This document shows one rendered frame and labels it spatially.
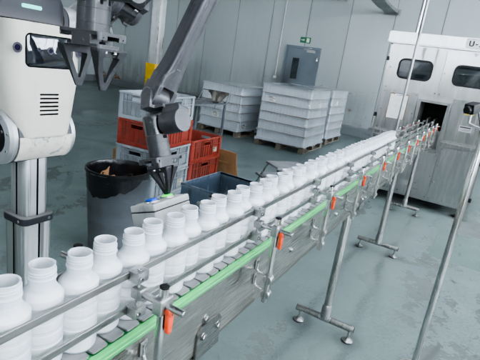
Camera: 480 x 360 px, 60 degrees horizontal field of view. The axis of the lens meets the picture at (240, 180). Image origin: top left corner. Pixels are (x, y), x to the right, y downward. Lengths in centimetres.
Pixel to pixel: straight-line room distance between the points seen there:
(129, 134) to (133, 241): 292
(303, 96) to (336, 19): 448
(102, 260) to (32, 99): 65
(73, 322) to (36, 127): 70
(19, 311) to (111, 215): 238
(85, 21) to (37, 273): 42
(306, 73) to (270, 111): 413
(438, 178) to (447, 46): 156
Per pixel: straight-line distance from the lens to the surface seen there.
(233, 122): 840
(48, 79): 129
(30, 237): 143
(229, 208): 103
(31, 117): 127
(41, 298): 66
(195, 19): 111
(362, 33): 1158
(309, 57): 1188
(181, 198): 109
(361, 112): 1146
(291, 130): 778
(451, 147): 563
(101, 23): 80
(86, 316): 71
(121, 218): 299
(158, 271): 83
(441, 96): 566
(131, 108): 360
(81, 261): 68
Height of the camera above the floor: 148
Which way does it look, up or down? 16 degrees down
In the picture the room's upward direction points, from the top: 8 degrees clockwise
